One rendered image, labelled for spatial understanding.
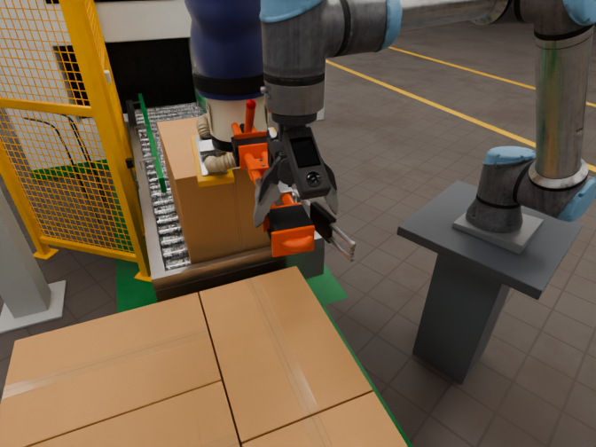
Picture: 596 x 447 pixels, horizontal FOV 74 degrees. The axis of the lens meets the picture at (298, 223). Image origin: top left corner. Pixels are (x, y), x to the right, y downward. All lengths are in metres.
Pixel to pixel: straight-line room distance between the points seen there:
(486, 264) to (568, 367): 1.00
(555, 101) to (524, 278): 0.54
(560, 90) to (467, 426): 1.32
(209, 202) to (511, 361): 1.57
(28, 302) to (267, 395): 1.59
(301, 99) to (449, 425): 1.57
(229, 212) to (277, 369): 0.61
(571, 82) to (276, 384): 1.10
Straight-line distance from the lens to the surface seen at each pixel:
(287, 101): 0.58
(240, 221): 1.56
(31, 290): 2.45
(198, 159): 1.23
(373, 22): 0.63
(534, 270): 1.48
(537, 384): 2.18
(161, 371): 1.34
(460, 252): 1.45
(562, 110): 1.22
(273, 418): 1.20
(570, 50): 1.13
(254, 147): 0.95
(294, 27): 0.56
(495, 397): 2.05
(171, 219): 1.97
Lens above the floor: 1.59
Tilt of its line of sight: 34 degrees down
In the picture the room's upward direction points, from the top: straight up
